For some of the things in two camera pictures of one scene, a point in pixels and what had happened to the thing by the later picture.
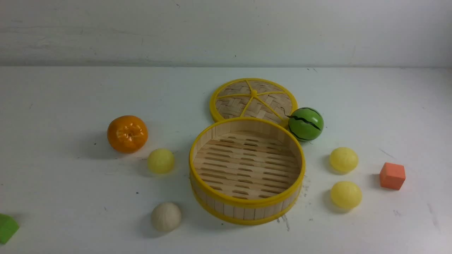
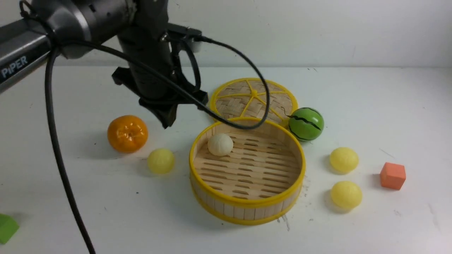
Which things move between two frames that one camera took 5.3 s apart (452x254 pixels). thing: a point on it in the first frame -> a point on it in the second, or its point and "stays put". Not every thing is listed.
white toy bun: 166,216 -> 220,144
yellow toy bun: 160,160 stays put
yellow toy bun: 343,159 stays put
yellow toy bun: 346,194 stays put
